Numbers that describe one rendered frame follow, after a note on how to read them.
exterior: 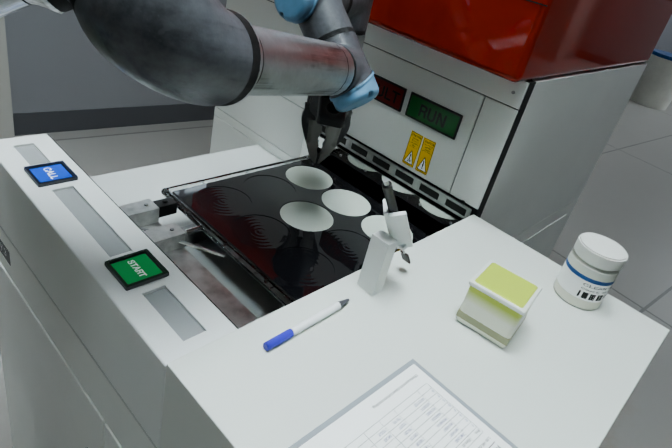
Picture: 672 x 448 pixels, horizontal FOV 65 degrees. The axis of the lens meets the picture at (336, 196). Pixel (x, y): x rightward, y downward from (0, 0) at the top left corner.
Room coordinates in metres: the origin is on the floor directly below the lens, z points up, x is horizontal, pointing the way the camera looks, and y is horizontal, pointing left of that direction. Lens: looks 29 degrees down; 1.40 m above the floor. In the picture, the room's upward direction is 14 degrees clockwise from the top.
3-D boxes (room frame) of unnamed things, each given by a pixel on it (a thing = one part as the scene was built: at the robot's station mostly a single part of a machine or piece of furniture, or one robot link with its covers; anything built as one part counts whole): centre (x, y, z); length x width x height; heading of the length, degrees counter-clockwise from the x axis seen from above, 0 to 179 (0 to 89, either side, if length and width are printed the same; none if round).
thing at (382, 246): (0.59, -0.08, 1.03); 0.06 x 0.04 x 0.13; 142
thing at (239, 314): (0.60, 0.19, 0.87); 0.36 x 0.08 x 0.03; 52
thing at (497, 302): (0.56, -0.24, 1.00); 0.07 x 0.07 x 0.07; 60
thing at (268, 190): (0.82, 0.04, 0.90); 0.34 x 0.34 x 0.01; 52
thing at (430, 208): (1.00, -0.07, 0.89); 0.44 x 0.02 x 0.10; 52
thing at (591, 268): (0.68, -0.39, 1.01); 0.07 x 0.07 x 0.10
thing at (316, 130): (0.94, 0.07, 1.01); 0.06 x 0.03 x 0.09; 11
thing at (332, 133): (0.95, 0.04, 1.01); 0.06 x 0.03 x 0.09; 11
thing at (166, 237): (0.65, 0.25, 0.89); 0.08 x 0.03 x 0.03; 142
